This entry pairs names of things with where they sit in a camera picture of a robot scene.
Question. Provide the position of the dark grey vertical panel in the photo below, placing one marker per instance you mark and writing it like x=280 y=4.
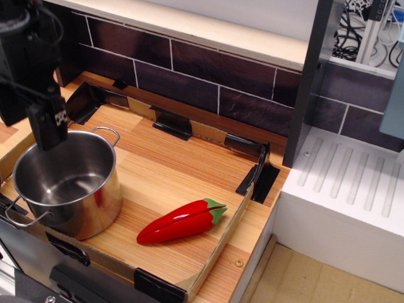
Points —
x=318 y=53

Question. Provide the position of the white sink drainboard unit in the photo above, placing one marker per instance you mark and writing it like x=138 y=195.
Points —
x=342 y=204

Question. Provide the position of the stainless steel pot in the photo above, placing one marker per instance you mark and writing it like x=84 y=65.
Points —
x=72 y=188

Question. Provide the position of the cardboard fence with black tape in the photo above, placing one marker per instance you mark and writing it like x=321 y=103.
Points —
x=163 y=161

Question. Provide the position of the red toy chili pepper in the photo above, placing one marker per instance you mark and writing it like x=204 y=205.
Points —
x=193 y=218

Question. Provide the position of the light wooden shelf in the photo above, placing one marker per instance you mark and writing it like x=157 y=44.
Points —
x=216 y=34

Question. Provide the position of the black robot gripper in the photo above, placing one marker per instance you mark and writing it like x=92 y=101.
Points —
x=30 y=53

